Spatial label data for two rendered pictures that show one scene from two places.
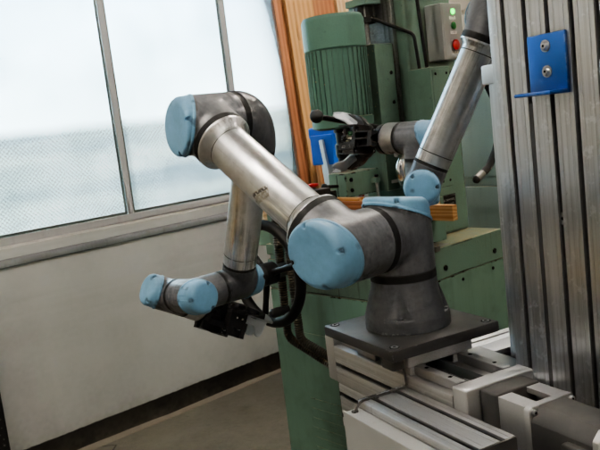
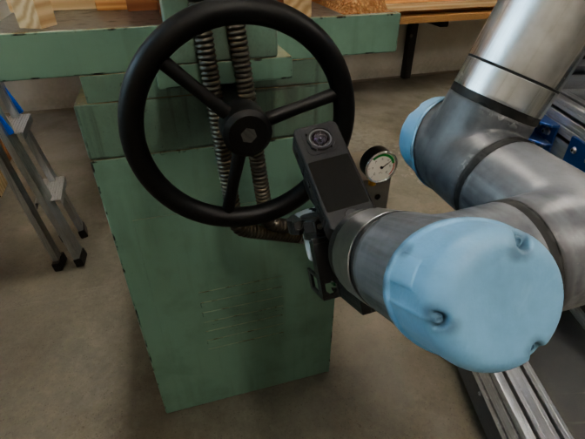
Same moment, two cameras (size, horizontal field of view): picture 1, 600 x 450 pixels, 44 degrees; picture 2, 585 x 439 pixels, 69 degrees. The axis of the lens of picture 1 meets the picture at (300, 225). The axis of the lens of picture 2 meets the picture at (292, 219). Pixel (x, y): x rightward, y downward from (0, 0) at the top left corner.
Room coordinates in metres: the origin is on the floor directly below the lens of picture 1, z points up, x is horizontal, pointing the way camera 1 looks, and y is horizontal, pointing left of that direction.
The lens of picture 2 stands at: (1.67, 0.52, 1.01)
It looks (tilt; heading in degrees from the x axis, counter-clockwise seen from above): 35 degrees down; 294
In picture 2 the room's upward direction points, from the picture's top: straight up
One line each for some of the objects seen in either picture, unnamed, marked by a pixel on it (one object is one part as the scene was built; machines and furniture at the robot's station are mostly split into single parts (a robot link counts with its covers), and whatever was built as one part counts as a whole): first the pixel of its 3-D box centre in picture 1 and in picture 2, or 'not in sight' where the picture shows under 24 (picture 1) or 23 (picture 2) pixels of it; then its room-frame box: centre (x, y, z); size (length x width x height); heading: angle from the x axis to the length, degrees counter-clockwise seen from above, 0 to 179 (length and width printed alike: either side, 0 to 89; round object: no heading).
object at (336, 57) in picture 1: (337, 72); not in sight; (2.15, -0.16, 1.32); 0.18 x 0.18 x 0.31
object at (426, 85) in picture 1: (430, 94); not in sight; (2.17, -0.42, 1.23); 0.09 x 0.08 x 0.15; 131
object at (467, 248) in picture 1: (387, 257); (205, 70); (2.23, -0.25, 0.76); 0.57 x 0.45 x 0.09; 131
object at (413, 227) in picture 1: (395, 231); not in sight; (1.29, -0.16, 0.98); 0.13 x 0.12 x 0.14; 130
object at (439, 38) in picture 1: (445, 32); not in sight; (2.25, -0.49, 1.40); 0.10 x 0.06 x 0.16; 131
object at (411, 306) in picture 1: (404, 295); not in sight; (1.29, -0.17, 0.87); 0.15 x 0.15 x 0.10
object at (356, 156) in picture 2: not in sight; (359, 183); (1.86, -0.22, 0.58); 0.12 x 0.08 x 0.08; 131
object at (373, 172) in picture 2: not in sight; (376, 167); (1.81, -0.17, 0.65); 0.06 x 0.04 x 0.08; 41
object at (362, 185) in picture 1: (355, 185); not in sight; (2.16, -0.17, 0.99); 0.14 x 0.07 x 0.09; 131
